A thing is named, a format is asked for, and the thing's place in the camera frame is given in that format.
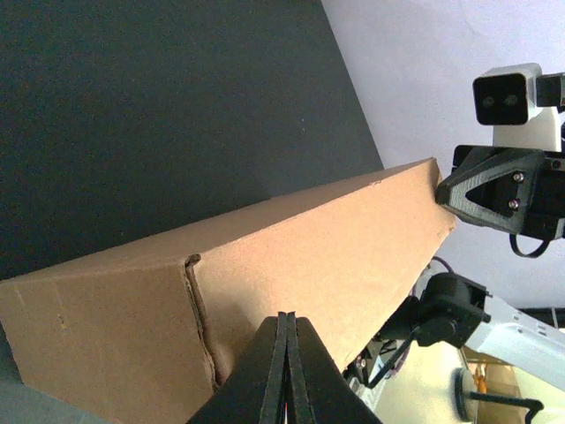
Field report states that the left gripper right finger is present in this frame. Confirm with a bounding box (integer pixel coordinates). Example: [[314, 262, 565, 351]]
[[286, 313, 380, 424]]

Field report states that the cardboard box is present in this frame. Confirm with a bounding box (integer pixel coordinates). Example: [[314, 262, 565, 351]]
[[1, 158, 456, 423]]

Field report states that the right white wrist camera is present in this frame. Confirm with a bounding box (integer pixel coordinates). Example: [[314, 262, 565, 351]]
[[472, 63, 564, 152]]

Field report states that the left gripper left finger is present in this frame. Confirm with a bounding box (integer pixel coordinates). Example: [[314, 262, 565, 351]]
[[189, 313, 288, 424]]

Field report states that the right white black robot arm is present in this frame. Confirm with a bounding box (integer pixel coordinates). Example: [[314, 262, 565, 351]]
[[343, 145, 564, 389]]

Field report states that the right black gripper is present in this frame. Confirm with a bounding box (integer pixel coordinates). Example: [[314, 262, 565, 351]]
[[435, 145, 564, 241]]

